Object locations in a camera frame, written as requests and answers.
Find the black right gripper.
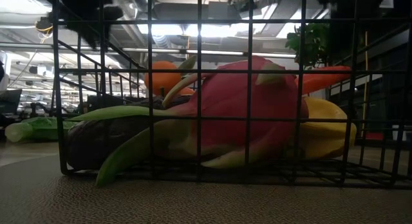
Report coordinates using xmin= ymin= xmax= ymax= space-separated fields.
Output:
xmin=317 ymin=0 xmax=390 ymax=68

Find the red orange box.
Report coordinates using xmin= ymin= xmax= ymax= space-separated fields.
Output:
xmin=365 ymin=131 xmax=386 ymax=141

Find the long ceiling light tube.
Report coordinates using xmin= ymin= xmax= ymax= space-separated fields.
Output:
xmin=96 ymin=46 xmax=297 ymax=59

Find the black wire basket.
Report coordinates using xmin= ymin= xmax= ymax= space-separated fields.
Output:
xmin=51 ymin=0 xmax=412 ymax=190

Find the dark purple eggplant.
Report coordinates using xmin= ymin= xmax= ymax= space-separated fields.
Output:
xmin=66 ymin=95 xmax=194 ymax=171

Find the mandarin cluster with broad leaf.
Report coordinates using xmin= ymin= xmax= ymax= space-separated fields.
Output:
xmin=144 ymin=55 xmax=198 ymax=98

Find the green potted plant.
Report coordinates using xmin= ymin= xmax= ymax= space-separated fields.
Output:
xmin=285 ymin=23 xmax=332 ymax=69

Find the dark computer monitor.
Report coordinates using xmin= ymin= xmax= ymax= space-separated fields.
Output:
xmin=0 ymin=88 xmax=23 ymax=115

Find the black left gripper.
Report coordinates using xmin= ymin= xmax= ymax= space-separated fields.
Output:
xmin=57 ymin=0 xmax=125 ymax=50

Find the pink dragon fruit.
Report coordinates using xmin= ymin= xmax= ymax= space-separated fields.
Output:
xmin=67 ymin=55 xmax=310 ymax=188

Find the green romaine lettuce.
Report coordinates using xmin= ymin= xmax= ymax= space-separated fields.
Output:
xmin=4 ymin=116 xmax=78 ymax=143

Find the orange carrot with green leaves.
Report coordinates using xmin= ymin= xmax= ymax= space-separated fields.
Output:
xmin=294 ymin=65 xmax=352 ymax=95

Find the bright ceiling light panel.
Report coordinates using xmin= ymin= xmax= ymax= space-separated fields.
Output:
xmin=136 ymin=23 xmax=245 ymax=38

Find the grey round mat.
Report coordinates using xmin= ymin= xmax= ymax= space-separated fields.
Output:
xmin=0 ymin=145 xmax=412 ymax=224

